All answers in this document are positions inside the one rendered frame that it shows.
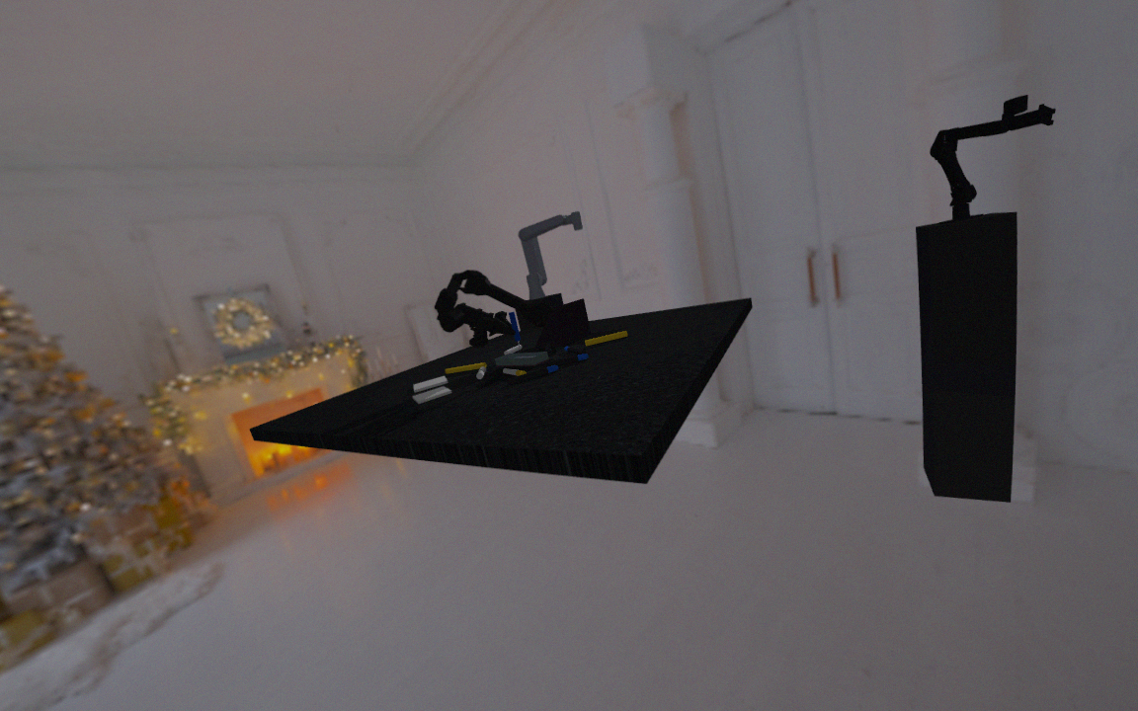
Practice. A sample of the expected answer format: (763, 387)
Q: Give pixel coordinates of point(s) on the blue stylus with grey tip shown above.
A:
(515, 327)

